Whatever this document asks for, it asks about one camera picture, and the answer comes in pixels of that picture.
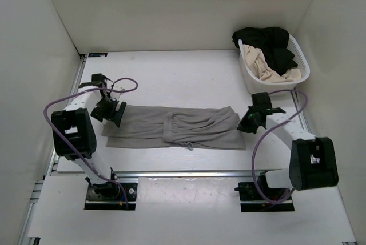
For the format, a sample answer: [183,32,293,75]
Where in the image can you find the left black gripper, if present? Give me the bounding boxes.
[90,97,126,127]

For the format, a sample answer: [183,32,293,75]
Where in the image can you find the grey trousers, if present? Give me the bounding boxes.
[101,105,246,150]

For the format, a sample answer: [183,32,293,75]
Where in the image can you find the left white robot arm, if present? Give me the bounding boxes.
[49,74,126,201]

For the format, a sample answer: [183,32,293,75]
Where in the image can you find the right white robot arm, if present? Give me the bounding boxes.
[237,92,339,199]

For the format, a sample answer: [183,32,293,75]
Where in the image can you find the white laundry basket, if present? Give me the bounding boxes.
[238,34,311,94]

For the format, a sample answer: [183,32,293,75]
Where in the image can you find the beige garment in basket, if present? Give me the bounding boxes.
[243,44,302,83]

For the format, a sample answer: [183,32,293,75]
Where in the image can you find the black garment in basket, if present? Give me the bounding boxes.
[232,27,298,75]

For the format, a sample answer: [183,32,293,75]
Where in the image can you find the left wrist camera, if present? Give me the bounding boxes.
[110,83,125,99]

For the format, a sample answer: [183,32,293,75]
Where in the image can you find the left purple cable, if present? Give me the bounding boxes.
[42,77,139,203]

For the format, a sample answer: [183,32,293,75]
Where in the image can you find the aluminium right rail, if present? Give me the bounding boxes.
[291,89,311,132]

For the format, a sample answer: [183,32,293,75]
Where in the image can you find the aluminium rail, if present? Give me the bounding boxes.
[117,170,252,178]
[291,89,311,132]
[42,54,86,180]

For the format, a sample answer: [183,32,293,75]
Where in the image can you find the aluminium left rail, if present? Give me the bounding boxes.
[42,54,86,180]

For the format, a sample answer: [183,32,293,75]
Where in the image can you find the aluminium front rail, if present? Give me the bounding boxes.
[117,170,252,178]

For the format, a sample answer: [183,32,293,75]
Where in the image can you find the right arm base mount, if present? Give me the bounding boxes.
[234,173,295,212]

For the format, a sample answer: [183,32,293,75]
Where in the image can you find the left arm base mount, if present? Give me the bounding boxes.
[84,178,138,211]

